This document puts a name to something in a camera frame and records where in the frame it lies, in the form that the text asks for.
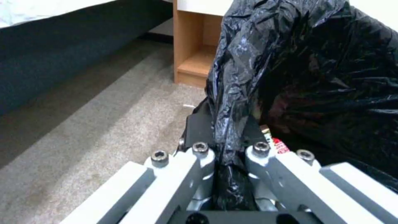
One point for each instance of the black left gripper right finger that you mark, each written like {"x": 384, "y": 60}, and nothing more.
{"x": 280, "y": 177}

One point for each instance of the small white paper scrap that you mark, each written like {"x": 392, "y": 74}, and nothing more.
{"x": 188, "y": 106}

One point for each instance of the red and white wrapper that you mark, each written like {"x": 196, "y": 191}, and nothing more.
{"x": 280, "y": 146}

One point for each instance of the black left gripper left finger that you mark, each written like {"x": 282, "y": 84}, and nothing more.
{"x": 168, "y": 177}

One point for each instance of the dark blue bed base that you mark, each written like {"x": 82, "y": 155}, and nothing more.
{"x": 62, "y": 60}

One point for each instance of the white bed sheet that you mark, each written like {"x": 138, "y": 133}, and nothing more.
{"x": 46, "y": 10}

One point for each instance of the small brown and white packet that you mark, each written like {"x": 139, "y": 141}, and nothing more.
{"x": 266, "y": 133}

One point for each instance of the black plastic trash bag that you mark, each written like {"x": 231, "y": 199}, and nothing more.
{"x": 311, "y": 70}

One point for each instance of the wooden bedside cabinet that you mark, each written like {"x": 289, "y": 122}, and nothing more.
{"x": 194, "y": 46}

